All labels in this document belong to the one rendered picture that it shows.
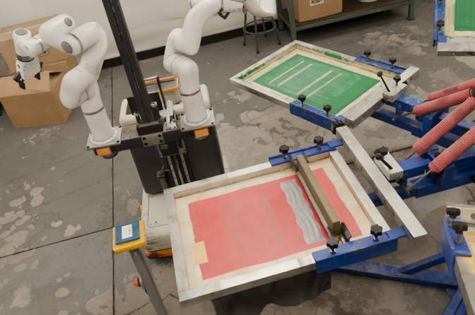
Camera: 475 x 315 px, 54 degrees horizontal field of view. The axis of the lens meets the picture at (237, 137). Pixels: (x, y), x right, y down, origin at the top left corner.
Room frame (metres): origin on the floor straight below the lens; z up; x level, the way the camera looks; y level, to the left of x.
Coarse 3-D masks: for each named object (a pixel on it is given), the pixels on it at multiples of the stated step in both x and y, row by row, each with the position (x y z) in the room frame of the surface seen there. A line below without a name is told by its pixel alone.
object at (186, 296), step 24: (264, 168) 1.56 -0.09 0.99; (288, 168) 1.57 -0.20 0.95; (336, 168) 1.51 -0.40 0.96; (168, 192) 1.52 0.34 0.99; (192, 192) 1.52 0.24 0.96; (360, 192) 1.31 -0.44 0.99; (168, 216) 1.38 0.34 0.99; (288, 264) 1.03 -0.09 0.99; (312, 264) 1.02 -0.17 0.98; (216, 288) 0.99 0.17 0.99; (240, 288) 0.99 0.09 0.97
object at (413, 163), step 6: (402, 162) 1.38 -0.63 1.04; (408, 162) 1.37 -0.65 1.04; (414, 162) 1.37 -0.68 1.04; (420, 162) 1.36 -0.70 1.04; (378, 168) 1.38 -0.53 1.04; (402, 168) 1.35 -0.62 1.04; (408, 168) 1.34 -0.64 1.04; (414, 168) 1.34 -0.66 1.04; (420, 168) 1.34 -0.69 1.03; (384, 174) 1.33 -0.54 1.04; (408, 174) 1.34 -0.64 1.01; (414, 174) 1.34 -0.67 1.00; (420, 174) 1.34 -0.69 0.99; (390, 180) 1.33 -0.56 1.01
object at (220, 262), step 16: (336, 208) 1.28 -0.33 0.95; (288, 224) 1.25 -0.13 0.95; (320, 224) 1.22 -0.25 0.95; (352, 224) 1.19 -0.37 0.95; (208, 240) 1.24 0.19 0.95; (224, 240) 1.23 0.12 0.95; (288, 240) 1.17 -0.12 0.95; (304, 240) 1.16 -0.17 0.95; (208, 256) 1.16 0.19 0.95; (224, 256) 1.15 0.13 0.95; (256, 256) 1.12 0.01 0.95; (272, 256) 1.11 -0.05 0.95; (208, 272) 1.09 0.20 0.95; (224, 272) 1.08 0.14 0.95
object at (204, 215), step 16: (320, 176) 1.48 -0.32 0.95; (240, 192) 1.48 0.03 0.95; (256, 192) 1.46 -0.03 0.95; (272, 192) 1.44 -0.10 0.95; (304, 192) 1.41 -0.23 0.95; (192, 208) 1.43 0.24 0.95; (208, 208) 1.42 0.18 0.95; (272, 208) 1.35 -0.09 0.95; (288, 208) 1.33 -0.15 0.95; (192, 224) 1.34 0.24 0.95; (208, 224) 1.33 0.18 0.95
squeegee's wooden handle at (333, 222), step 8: (304, 160) 1.48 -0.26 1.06; (304, 168) 1.43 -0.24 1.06; (304, 176) 1.43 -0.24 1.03; (312, 176) 1.38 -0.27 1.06; (312, 184) 1.33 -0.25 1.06; (312, 192) 1.33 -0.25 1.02; (320, 192) 1.28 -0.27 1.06; (320, 200) 1.24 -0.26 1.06; (320, 208) 1.24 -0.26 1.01; (328, 208) 1.19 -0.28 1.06; (328, 216) 1.16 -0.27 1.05; (336, 216) 1.15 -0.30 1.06; (328, 224) 1.16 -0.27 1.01; (336, 224) 1.12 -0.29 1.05; (336, 232) 1.12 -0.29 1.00
